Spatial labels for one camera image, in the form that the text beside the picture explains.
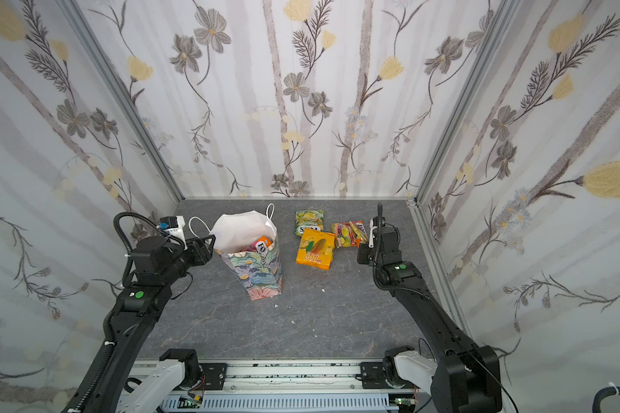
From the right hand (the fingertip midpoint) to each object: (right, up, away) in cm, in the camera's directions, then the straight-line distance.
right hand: (363, 238), depth 82 cm
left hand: (-48, +3, -9) cm, 49 cm away
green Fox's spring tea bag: (-17, +6, +28) cm, 33 cm away
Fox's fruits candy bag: (-35, -3, +7) cm, 36 cm away
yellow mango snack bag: (-15, -5, +16) cm, 23 cm away
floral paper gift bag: (-40, -2, +10) cm, 42 cm away
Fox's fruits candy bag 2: (-1, +1, +23) cm, 23 cm away
